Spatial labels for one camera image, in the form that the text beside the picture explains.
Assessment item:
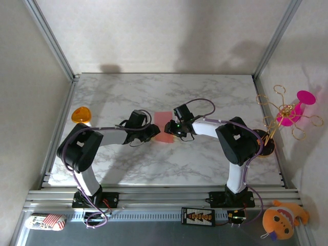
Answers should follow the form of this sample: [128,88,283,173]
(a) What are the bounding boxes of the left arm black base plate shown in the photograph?
[72,191,120,209]

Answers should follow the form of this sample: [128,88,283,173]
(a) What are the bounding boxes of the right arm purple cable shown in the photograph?
[184,98,264,227]

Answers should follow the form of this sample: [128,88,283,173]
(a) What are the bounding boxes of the black round gold-rimmed disc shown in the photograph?
[255,129,276,157]

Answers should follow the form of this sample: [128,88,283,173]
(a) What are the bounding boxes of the gold wire stand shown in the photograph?
[256,85,324,144]

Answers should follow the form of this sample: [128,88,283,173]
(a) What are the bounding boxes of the pink plastic wine glass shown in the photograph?
[276,90,317,127]

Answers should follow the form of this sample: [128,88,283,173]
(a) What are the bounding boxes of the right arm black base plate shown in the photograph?
[209,191,255,209]

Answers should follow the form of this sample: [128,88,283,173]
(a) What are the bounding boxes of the aluminium front rails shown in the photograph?
[23,188,303,212]

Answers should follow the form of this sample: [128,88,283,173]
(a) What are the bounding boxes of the orange translucent cup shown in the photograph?
[71,106,92,128]

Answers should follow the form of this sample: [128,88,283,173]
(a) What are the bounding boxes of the aluminium frame post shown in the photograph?
[252,0,303,80]
[23,0,80,82]

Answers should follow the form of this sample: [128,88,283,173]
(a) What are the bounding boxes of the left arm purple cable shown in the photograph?
[62,109,153,229]

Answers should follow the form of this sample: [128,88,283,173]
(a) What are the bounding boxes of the black yellow power connector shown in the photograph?
[227,210,247,223]

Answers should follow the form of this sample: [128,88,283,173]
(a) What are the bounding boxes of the pink cloth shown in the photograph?
[153,111,175,144]

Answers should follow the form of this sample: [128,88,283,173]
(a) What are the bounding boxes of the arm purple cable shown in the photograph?
[62,109,153,229]
[184,98,264,227]

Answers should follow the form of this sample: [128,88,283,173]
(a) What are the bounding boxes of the black charger board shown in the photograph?
[181,207,216,228]

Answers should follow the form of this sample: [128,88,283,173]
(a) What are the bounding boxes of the red striped snack bag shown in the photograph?
[25,212,67,231]

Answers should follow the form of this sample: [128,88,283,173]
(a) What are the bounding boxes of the aluminium side rail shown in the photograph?
[38,76,79,190]
[252,75,293,190]

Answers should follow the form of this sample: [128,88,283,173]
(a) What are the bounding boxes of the slotted grey cable duct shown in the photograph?
[64,210,231,222]

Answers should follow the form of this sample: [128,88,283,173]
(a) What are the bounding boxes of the orange plush toy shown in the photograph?
[260,199,310,241]

